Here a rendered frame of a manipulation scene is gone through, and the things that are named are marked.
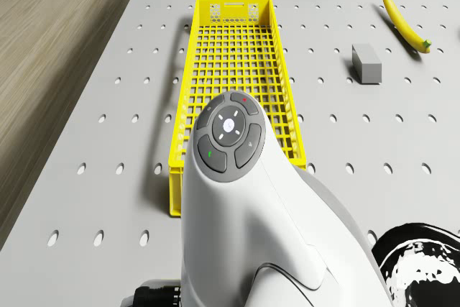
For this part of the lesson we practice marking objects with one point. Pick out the banana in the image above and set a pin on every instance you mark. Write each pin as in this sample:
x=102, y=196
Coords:
x=402, y=23

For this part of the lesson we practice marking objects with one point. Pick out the grey cube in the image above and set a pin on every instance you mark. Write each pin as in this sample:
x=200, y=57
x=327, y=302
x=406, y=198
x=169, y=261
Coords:
x=366, y=64

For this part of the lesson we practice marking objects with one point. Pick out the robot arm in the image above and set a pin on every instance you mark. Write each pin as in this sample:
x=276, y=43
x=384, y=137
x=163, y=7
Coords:
x=251, y=220

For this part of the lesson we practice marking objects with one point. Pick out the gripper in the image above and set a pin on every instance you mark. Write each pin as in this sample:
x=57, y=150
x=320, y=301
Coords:
x=154, y=294

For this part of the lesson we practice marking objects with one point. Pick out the yellow basket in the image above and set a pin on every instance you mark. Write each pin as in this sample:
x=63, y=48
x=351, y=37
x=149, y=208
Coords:
x=233, y=55

